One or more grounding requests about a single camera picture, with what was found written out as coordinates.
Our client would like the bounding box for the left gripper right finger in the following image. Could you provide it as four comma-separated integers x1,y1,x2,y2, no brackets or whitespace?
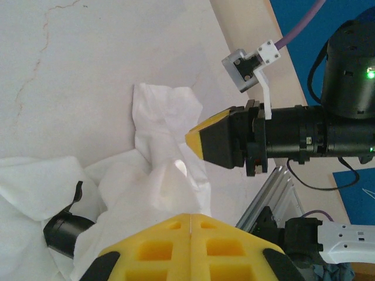
190,213,305,281

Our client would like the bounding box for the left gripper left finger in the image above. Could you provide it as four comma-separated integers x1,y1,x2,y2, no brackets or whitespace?
79,213,191,281

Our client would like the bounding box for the white t-shirt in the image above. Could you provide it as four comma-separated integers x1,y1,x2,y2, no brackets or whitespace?
0,83,213,281

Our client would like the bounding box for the blue grey cloth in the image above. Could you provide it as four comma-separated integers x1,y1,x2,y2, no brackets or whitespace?
310,262,356,281

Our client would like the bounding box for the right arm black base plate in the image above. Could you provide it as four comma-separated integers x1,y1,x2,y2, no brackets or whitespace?
254,206,287,245

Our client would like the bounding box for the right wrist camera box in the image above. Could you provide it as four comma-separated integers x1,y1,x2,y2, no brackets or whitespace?
221,40,282,120

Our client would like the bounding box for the right gripper thin black cable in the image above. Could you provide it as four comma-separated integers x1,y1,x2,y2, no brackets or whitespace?
286,156,361,193

